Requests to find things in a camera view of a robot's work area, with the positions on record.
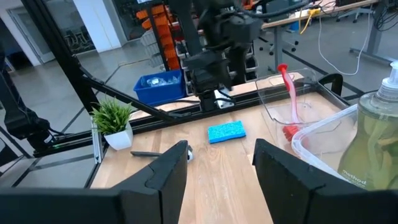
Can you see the grey metal desk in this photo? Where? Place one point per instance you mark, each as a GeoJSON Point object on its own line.
{"type": "Point", "coordinates": [373, 37]}

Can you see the silver aluminium bar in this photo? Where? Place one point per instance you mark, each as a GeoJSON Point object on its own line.
{"type": "Point", "coordinates": [98, 149]}

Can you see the green plant in white pot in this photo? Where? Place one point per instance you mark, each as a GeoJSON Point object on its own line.
{"type": "Point", "coordinates": [119, 140]}

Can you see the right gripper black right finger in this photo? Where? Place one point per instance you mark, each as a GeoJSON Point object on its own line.
{"type": "Point", "coordinates": [311, 202]}

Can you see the dark grey dish brush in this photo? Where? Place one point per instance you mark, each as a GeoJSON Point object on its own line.
{"type": "Point", "coordinates": [144, 153]}

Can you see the orange storage bins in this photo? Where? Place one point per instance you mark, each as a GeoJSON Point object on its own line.
{"type": "Point", "coordinates": [164, 34]}

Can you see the wooden top workbench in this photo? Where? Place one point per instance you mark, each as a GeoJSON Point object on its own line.
{"type": "Point", "coordinates": [278, 46]}

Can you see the blue storage crate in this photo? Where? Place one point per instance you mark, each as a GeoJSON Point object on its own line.
{"type": "Point", "coordinates": [161, 95]}

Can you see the blue cellulose sponge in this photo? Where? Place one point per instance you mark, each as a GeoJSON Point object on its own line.
{"type": "Point", "coordinates": [227, 132]}

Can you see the shelf rack with grey bins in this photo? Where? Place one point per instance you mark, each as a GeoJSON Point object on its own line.
{"type": "Point", "coordinates": [149, 43]}

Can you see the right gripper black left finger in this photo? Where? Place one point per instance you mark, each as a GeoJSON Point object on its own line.
{"type": "Point", "coordinates": [140, 202]}

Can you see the tall clear plastic bin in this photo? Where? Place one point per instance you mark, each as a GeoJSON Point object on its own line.
{"type": "Point", "coordinates": [314, 149]}

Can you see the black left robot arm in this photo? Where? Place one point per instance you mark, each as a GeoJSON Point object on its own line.
{"type": "Point", "coordinates": [241, 29]}

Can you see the clear plastic bags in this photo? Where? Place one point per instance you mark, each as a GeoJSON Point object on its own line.
{"type": "Point", "coordinates": [155, 81]}

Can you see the red dish brush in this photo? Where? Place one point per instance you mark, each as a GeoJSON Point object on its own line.
{"type": "Point", "coordinates": [292, 102]}

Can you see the black aluminium frame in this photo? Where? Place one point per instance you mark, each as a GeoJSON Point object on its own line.
{"type": "Point", "coordinates": [155, 118]}

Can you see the yellow soap pump bottle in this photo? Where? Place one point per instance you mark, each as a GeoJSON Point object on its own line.
{"type": "Point", "coordinates": [373, 149]}

